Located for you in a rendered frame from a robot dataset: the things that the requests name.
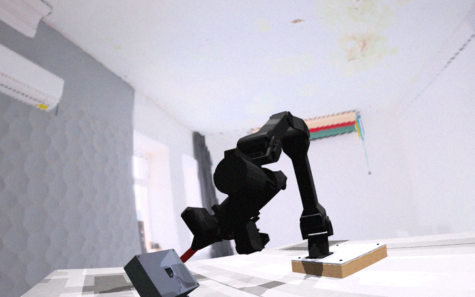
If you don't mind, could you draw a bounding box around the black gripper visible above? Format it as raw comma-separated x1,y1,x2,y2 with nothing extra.
181,195,260,251

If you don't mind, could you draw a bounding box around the dark red peg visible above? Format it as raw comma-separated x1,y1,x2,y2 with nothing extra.
180,247,200,263

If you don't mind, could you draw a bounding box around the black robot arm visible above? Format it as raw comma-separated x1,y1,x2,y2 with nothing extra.
213,111,334,259

